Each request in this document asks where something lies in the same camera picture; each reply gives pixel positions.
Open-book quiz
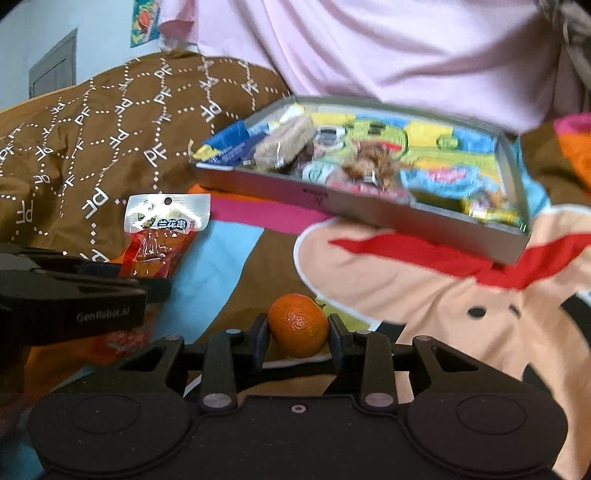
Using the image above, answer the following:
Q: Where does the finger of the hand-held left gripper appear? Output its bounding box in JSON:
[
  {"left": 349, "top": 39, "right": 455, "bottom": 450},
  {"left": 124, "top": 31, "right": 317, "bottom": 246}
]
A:
[
  {"left": 55, "top": 256, "right": 122, "bottom": 278},
  {"left": 137, "top": 276, "right": 172, "bottom": 305}
]

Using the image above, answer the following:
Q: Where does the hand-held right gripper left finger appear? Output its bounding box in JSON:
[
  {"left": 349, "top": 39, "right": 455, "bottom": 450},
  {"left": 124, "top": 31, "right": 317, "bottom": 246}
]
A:
[{"left": 117, "top": 316, "right": 271, "bottom": 411}]

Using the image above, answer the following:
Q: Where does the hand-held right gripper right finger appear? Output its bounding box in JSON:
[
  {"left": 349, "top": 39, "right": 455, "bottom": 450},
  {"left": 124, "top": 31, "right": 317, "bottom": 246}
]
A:
[{"left": 327, "top": 314, "right": 485, "bottom": 409}]

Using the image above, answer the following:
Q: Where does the orange mandarin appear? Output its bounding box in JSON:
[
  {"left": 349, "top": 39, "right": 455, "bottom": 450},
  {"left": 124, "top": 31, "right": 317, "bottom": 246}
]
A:
[{"left": 268, "top": 294, "right": 331, "bottom": 359}]

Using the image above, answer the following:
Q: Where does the white-topped dried tofu packet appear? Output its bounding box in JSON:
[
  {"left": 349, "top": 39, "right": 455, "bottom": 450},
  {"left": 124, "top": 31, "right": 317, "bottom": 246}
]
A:
[{"left": 117, "top": 193, "right": 212, "bottom": 280}]

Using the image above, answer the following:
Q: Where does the grey cardboard box tray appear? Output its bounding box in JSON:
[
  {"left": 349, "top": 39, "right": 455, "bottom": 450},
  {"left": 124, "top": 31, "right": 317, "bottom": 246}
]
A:
[{"left": 194, "top": 95, "right": 532, "bottom": 266}]

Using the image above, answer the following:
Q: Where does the blue stick packet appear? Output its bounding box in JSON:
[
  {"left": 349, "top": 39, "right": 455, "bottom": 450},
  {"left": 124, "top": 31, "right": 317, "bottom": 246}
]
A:
[{"left": 210, "top": 121, "right": 259, "bottom": 164}]

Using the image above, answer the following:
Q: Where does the small round cake packet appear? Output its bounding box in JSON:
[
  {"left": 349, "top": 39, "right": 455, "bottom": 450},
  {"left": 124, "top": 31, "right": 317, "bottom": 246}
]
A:
[{"left": 302, "top": 161, "right": 334, "bottom": 185}]

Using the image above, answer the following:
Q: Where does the clear-wrapped nougat bar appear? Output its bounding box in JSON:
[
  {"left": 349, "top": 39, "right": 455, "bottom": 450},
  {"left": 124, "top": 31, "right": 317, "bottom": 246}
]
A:
[{"left": 253, "top": 114, "right": 315, "bottom": 171}]

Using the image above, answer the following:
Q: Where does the light blue snack packet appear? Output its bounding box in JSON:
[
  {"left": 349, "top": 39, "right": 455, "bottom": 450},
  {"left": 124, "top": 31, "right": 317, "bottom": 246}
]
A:
[{"left": 402, "top": 166, "right": 476, "bottom": 204}]

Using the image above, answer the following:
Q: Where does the yellow snack packet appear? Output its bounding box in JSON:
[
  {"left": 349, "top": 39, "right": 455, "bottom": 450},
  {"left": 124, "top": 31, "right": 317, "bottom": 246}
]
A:
[{"left": 464, "top": 187, "right": 522, "bottom": 222}]

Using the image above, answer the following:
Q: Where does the clear packet of dark dates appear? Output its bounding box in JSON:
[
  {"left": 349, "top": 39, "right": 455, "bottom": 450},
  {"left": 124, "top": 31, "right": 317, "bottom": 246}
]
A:
[{"left": 311, "top": 124, "right": 345, "bottom": 162}]

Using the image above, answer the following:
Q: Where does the flat red packet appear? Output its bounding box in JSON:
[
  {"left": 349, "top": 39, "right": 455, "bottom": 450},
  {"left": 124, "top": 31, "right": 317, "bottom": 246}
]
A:
[{"left": 92, "top": 300, "right": 155, "bottom": 361}]

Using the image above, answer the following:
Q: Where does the brown patterned blanket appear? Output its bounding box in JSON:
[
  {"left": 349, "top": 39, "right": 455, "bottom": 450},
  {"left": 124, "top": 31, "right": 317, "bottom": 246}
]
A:
[{"left": 0, "top": 51, "right": 296, "bottom": 264}]

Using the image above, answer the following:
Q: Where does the cartoon printed blanket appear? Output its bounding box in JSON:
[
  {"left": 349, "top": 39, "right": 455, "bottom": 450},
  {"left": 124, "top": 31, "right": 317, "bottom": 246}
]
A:
[{"left": 0, "top": 115, "right": 591, "bottom": 480}]

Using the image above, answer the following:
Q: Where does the grey panel door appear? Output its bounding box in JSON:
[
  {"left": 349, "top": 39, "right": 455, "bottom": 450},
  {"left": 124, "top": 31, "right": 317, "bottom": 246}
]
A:
[{"left": 28, "top": 28, "right": 78, "bottom": 99}]

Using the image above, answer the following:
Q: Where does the cartoon wall poster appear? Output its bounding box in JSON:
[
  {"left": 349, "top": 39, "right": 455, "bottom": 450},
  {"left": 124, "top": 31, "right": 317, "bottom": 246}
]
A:
[{"left": 130, "top": 0, "right": 162, "bottom": 49}]

